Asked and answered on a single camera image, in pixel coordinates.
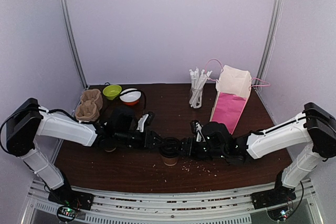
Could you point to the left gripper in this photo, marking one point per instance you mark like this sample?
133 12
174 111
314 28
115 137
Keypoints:
147 142

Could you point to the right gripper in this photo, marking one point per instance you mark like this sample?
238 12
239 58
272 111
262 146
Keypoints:
189 146

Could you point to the black cup lid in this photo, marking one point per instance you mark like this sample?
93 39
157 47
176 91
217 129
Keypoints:
170 149

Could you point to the brown paper coffee cup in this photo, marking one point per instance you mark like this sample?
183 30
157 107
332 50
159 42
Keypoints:
170 161

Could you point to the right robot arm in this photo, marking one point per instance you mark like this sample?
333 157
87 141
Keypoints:
314 127

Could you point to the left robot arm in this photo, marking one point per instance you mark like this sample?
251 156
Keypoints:
121 129

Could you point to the stack of paper cups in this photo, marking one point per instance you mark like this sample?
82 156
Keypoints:
109 148

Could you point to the white and orange bowl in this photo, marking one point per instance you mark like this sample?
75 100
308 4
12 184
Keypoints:
130 96

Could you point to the glass with wrapped straws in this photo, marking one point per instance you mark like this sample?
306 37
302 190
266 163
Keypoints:
198 80

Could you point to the green bowl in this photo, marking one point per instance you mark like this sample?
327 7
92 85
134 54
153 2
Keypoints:
112 91

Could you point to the pink paper bag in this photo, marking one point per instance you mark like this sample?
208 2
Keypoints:
233 91

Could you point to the cardboard cup carrier stack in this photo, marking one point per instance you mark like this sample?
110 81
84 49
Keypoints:
91 102

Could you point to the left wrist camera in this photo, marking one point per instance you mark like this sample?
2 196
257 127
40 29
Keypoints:
144 121

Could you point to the front aluminium rail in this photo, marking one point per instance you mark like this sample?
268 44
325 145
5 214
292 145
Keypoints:
220 206

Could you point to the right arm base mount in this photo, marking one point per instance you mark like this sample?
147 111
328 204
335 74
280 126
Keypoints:
272 197

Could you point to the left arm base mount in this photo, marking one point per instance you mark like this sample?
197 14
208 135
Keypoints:
71 198

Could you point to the left aluminium frame post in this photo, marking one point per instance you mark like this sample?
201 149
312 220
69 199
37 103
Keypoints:
72 43

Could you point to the aluminium frame post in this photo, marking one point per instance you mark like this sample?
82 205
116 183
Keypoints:
271 24
72 43

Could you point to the right aluminium frame post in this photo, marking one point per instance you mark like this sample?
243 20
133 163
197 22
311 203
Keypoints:
271 24

